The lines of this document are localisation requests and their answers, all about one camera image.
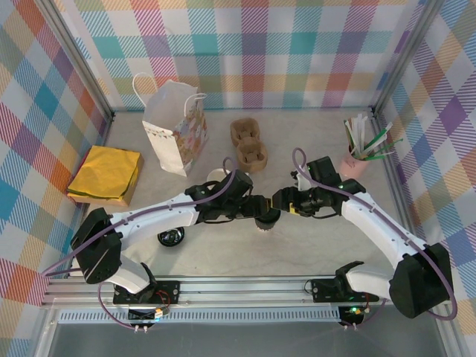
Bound black paper coffee cup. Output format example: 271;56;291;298
254;213;280;235

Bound white paper coffee cup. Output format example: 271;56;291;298
206;167;228;184

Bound animal print paper gift bag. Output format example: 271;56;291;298
132;72;209;179

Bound pink metal bucket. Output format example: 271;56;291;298
340;144;370;179

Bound coloured paper napkin stack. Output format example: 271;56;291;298
66;147;146;208

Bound small black controller board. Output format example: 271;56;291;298
127;306;165;324
338;305;369;325

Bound yellow paper napkin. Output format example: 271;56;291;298
68;145;141;202

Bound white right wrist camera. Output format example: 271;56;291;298
291;170;312;191

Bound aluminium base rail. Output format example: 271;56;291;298
39;274;454;309

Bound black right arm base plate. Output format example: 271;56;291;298
310;277;381;303

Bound white slotted cable duct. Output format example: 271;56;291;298
57;309;342;325

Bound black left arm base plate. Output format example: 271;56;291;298
112;279;181;306

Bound aluminium frame post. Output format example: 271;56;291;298
35;0;117;123
370;0;449;120

